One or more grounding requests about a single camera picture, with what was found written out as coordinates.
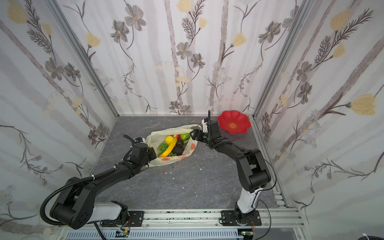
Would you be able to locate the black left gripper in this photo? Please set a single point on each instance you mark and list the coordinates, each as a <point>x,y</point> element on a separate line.
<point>151,153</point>

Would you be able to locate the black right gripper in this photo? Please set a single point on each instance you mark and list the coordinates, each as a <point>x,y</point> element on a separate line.
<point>197,135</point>

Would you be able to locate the cream printed plastic bag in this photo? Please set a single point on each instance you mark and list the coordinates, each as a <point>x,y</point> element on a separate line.
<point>158,137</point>

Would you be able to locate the red flower-shaped plate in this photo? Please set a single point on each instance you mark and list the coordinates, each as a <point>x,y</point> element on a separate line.
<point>234,122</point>

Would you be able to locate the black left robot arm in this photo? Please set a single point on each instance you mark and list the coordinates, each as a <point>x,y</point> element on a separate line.
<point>73,204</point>

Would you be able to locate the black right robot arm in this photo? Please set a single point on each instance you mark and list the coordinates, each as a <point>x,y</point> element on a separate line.
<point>253,172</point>

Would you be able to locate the green toy grape bunch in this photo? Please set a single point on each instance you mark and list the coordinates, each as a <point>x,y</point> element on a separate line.
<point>163,147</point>

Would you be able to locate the yellow toy banana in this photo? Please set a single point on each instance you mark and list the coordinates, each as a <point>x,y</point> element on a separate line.
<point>169,149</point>

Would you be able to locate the green toy lime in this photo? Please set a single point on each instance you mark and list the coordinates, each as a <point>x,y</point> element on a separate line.
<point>185,137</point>

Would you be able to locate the yellow toy lemon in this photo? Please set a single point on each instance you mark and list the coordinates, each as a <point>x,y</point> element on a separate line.
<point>169,140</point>

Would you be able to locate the dark maroon toy fruit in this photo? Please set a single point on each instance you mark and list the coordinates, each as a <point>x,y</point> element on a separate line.
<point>180,143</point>

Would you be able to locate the dark brown toy avocado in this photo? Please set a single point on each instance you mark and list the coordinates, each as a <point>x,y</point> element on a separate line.
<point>178,151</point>

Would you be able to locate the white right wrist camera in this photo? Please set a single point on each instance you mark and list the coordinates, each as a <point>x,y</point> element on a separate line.
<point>205,125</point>

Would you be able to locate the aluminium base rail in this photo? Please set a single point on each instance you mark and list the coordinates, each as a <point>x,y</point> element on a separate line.
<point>211,224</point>

